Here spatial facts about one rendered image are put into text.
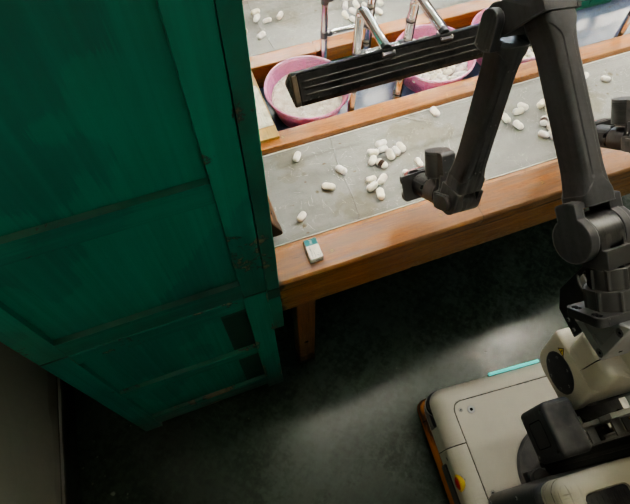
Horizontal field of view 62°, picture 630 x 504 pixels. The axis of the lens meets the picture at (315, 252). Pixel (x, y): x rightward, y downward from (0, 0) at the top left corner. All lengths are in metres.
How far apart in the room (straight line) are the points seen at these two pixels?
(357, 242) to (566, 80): 0.68
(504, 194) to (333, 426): 1.01
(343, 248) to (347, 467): 0.89
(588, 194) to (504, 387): 1.04
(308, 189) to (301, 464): 0.98
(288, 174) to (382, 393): 0.93
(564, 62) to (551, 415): 0.78
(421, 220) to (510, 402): 0.70
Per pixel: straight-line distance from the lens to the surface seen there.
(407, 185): 1.31
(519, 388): 1.86
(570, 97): 0.93
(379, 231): 1.41
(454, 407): 1.79
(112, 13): 0.64
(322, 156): 1.57
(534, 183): 1.61
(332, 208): 1.47
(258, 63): 1.80
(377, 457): 2.00
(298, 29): 1.95
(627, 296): 0.94
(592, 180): 0.93
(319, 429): 2.00
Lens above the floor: 1.97
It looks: 62 degrees down
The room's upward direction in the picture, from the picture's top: 1 degrees clockwise
